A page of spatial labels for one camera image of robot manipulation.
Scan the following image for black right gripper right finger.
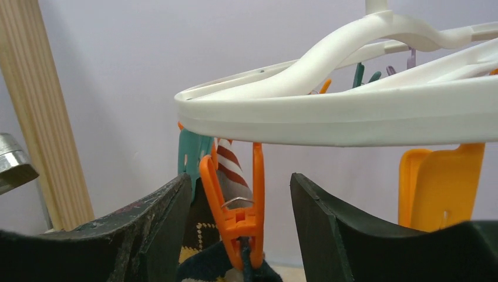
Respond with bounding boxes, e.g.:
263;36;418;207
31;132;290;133
290;173;497;281

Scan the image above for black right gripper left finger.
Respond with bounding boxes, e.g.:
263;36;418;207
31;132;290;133
1;174;191;281

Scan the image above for dark blue sock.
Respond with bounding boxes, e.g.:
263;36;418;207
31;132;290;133
175;237;282;281

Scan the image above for white round clip hanger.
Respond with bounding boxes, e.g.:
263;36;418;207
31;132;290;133
174;1;497;147

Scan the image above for argyle brown sock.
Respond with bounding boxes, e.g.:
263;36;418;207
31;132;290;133
179;178;220;264

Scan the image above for orange clothes clip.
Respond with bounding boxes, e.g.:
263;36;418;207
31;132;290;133
199;143;265;270

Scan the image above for pink sock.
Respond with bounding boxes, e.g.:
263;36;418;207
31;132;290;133
217;138;253;202

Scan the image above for teal clothes clip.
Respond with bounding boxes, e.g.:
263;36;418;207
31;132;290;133
177;128;214;202

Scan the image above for yellow clothes clip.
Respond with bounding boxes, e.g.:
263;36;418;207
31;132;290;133
398;143;485;232

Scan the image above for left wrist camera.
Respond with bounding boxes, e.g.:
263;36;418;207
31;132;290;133
1;133;39;195

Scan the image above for wooden hanger stand frame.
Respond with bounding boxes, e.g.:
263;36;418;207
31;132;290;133
1;1;95;231

